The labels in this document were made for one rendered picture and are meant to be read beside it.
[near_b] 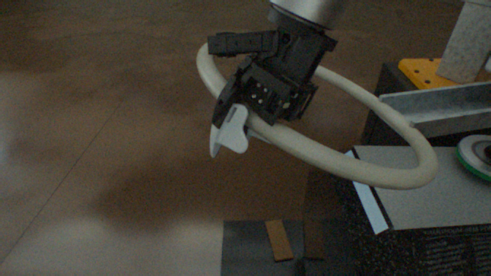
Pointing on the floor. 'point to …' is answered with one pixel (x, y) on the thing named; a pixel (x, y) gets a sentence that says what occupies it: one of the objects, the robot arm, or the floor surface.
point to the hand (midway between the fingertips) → (226, 142)
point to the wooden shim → (278, 240)
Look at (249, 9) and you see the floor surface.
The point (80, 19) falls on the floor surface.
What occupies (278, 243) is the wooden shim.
